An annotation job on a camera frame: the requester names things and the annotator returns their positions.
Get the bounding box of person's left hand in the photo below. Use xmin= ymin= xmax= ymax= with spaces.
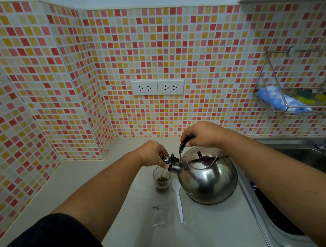
xmin=136 ymin=140 xmax=170 ymax=170

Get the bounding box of person's right hand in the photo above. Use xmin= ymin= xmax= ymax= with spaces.
xmin=180 ymin=121 xmax=228 ymax=149

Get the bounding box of stainless steel kettle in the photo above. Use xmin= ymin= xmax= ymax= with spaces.
xmin=161 ymin=136 xmax=239 ymax=206

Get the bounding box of person's left forearm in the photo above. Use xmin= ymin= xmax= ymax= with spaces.
xmin=50 ymin=149 xmax=143 ymax=243

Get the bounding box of person's right forearm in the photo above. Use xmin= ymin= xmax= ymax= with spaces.
xmin=218 ymin=129 xmax=326 ymax=247

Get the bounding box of clear drinking glass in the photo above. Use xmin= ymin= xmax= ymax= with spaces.
xmin=152 ymin=166 xmax=172 ymax=195

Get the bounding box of white plastic spoon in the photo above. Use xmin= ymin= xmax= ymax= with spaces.
xmin=172 ymin=178 xmax=184 ymax=224

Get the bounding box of white double power outlet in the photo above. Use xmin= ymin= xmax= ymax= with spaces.
xmin=131 ymin=80 xmax=158 ymax=96
xmin=157 ymin=79 xmax=185 ymax=96

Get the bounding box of clear plastic packet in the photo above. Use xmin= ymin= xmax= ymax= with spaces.
xmin=152 ymin=204 xmax=169 ymax=228

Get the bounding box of blue white cloth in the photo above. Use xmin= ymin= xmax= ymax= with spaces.
xmin=256 ymin=85 xmax=313 ymax=112

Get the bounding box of stainless steel sink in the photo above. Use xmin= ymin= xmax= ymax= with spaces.
xmin=233 ymin=138 xmax=326 ymax=247

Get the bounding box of yellow green sponge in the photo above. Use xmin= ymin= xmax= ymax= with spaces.
xmin=292 ymin=89 xmax=326 ymax=105

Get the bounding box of black shirt sleeve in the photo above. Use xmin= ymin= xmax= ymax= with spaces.
xmin=7 ymin=213 xmax=103 ymax=247

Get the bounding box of chrome wire wall rack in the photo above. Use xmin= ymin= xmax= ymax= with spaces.
xmin=252 ymin=47 xmax=326 ymax=116

